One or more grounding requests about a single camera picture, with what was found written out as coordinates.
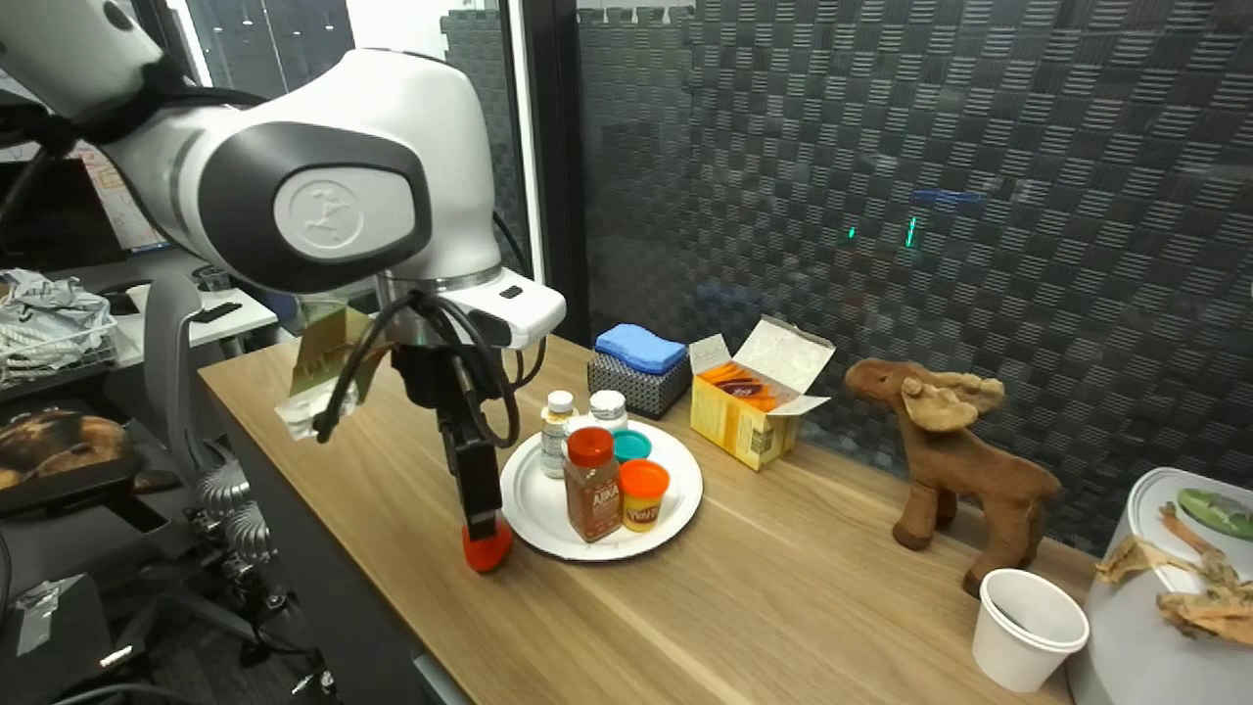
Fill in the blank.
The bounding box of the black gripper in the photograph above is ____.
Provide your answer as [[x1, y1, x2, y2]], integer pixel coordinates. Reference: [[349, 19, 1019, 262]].
[[388, 339, 510, 540]]

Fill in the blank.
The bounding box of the white paper plate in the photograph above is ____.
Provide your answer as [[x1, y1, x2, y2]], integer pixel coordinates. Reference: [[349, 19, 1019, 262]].
[[495, 412, 708, 568]]

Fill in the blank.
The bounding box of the white pill bottle green label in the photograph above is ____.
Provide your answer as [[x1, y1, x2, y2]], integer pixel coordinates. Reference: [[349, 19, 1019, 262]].
[[538, 386, 584, 480]]

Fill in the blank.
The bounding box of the white pill bottle blue label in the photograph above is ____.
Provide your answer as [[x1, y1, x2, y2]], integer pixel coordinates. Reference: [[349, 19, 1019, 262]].
[[587, 386, 635, 435]]

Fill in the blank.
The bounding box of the open yellow cardboard box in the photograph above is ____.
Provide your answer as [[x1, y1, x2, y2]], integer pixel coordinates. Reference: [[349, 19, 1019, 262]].
[[684, 315, 837, 475]]

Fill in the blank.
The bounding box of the brown moose plush toy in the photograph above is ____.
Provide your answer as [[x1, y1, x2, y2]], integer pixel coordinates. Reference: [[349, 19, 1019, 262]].
[[844, 358, 1069, 598]]

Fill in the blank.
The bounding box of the blue sponge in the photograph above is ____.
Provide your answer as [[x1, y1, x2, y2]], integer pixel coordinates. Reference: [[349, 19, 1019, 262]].
[[592, 321, 690, 380]]

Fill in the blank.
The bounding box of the teal lid dough tub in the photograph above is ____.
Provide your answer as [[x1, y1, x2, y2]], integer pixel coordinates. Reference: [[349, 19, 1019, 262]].
[[610, 427, 654, 470]]

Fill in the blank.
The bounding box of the brown spice bottle orange lid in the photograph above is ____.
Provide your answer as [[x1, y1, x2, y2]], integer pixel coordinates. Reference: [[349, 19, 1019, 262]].
[[562, 427, 626, 547]]

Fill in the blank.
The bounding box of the white plastic bucket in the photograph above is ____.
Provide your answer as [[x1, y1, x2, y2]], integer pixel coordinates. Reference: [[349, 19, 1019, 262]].
[[1069, 462, 1253, 705]]

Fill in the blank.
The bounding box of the small white paper cup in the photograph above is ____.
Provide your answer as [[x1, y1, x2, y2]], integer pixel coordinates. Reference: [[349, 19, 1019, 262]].
[[970, 568, 1093, 698]]

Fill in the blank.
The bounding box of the folded denim cloth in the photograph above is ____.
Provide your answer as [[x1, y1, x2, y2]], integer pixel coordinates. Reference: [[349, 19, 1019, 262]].
[[0, 268, 122, 386]]

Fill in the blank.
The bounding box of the red knitted ball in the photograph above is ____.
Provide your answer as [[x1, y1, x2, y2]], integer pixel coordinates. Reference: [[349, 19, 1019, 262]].
[[460, 518, 517, 581]]

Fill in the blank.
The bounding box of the white window frame post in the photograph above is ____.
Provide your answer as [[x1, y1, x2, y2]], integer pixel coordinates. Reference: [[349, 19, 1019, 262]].
[[506, 0, 557, 329]]

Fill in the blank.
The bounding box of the grey table side panel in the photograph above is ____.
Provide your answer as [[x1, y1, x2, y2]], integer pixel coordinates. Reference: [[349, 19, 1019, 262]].
[[198, 368, 480, 705]]

